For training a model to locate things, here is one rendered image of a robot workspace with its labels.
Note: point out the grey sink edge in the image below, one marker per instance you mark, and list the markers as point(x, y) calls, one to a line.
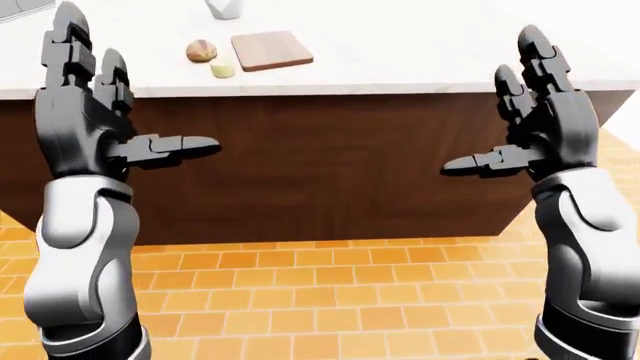
point(22, 9)

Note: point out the wooden cutting board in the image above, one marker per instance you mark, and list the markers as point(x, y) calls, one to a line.
point(271, 50)

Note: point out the white faceted vase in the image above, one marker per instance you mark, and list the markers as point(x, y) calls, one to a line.
point(223, 8)

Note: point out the yellow-green small fruit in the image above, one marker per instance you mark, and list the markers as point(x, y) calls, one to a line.
point(223, 69)

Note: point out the brown wooden kitchen island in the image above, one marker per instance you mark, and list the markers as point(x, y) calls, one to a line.
point(320, 161)

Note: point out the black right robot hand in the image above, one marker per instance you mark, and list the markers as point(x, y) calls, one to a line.
point(565, 127)

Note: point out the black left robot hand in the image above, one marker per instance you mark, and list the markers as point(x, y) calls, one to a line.
point(65, 123)

